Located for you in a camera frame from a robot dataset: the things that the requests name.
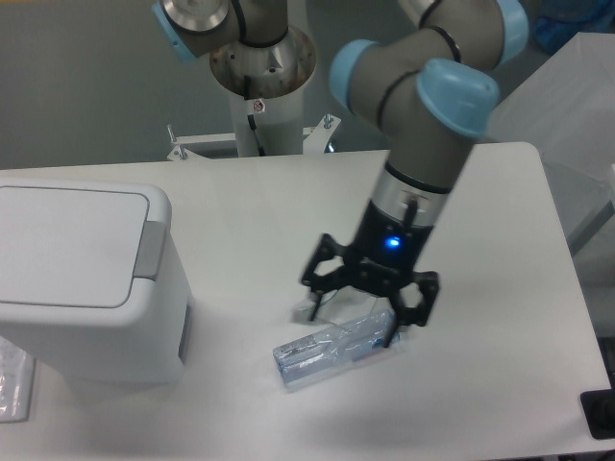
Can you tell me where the black device at edge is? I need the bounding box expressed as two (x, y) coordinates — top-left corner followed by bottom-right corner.
(580, 389), (614, 440)

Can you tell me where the crumpled white plastic wrapper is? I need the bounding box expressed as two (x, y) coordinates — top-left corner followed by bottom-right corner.
(290, 287), (377, 328)

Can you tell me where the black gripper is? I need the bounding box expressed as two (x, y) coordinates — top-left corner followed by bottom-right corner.
(300, 196), (446, 348)

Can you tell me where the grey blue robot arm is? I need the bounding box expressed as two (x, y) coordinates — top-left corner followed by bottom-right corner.
(152, 1), (529, 333)

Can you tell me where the blue plastic bag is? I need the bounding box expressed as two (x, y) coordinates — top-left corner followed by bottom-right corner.
(532, 12), (614, 55)

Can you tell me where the crushed clear plastic bottle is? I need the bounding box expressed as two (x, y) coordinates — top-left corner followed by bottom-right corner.
(272, 310), (394, 389)

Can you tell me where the black cable on pedestal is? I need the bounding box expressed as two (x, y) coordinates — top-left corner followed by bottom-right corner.
(242, 74), (267, 158)

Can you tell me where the white plastic trash can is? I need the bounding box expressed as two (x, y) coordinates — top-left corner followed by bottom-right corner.
(1, 177), (191, 384)

